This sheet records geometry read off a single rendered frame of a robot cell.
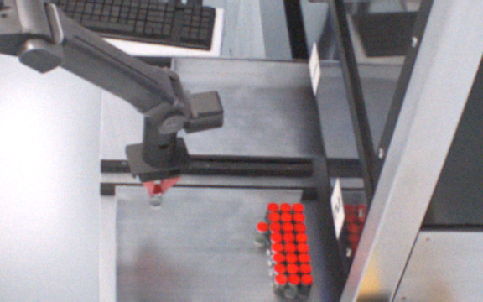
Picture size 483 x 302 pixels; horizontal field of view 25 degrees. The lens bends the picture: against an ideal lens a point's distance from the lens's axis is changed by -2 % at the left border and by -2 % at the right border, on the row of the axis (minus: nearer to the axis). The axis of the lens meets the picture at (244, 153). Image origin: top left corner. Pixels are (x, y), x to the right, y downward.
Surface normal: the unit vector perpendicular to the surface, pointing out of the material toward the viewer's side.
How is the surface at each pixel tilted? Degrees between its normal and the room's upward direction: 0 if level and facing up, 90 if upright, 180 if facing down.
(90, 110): 0
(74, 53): 109
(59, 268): 0
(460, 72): 90
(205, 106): 17
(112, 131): 0
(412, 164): 90
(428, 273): 90
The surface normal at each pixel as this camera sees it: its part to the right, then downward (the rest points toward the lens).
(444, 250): 0.07, 0.74
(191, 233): 0.11, -0.67
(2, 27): 0.40, -0.47
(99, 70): 0.35, 0.86
